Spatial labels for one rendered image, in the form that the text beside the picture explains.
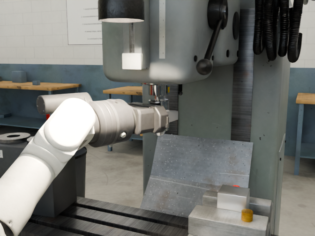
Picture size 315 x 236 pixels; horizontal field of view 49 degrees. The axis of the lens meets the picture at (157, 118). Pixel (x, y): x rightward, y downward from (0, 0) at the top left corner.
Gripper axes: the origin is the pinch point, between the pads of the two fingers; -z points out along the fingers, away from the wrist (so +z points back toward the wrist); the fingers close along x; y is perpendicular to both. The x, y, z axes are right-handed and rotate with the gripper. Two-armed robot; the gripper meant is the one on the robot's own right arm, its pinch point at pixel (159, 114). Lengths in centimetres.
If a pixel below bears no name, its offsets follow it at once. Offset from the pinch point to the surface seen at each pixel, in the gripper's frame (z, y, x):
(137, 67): 11.7, -10.9, -6.1
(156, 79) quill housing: 6.6, -8.5, -6.0
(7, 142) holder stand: 19.5, 10.4, 39.1
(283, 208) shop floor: -233, 120, 76
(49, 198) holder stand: 14.2, 24.3, 26.5
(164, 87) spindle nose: 0.7, -6.3, -2.3
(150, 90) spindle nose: 2.5, -5.6, 0.2
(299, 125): -325, 61, 107
